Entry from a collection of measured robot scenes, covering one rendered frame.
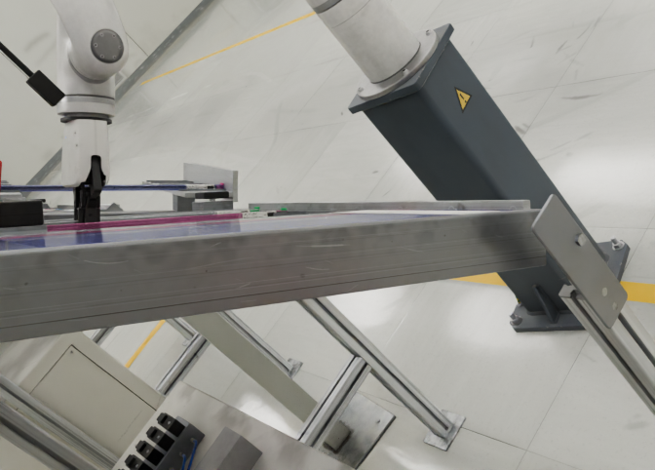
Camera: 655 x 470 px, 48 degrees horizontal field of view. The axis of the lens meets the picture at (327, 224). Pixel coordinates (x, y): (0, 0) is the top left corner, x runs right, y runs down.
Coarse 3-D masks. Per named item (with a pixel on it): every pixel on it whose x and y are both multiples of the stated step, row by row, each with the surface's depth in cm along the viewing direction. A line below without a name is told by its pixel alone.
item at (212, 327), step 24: (216, 312) 168; (216, 336) 169; (240, 336) 172; (240, 360) 172; (264, 360) 175; (264, 384) 176; (288, 384) 179; (288, 408) 180; (312, 408) 183; (360, 408) 194; (336, 432) 187; (360, 432) 187; (384, 432) 183; (336, 456) 187; (360, 456) 181
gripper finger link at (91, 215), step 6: (90, 192) 109; (90, 198) 110; (96, 198) 110; (90, 204) 111; (96, 204) 111; (78, 210) 111; (84, 210) 111; (90, 210) 111; (96, 210) 112; (78, 216) 111; (84, 216) 111; (90, 216) 111; (96, 216) 113; (78, 222) 111
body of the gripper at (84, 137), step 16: (64, 128) 114; (80, 128) 108; (96, 128) 109; (64, 144) 113; (80, 144) 108; (96, 144) 109; (64, 160) 113; (80, 160) 108; (64, 176) 113; (80, 176) 108
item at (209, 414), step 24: (168, 408) 128; (192, 408) 122; (216, 408) 117; (144, 432) 127; (216, 432) 112; (240, 432) 108; (264, 432) 104; (264, 456) 100; (288, 456) 97; (312, 456) 94
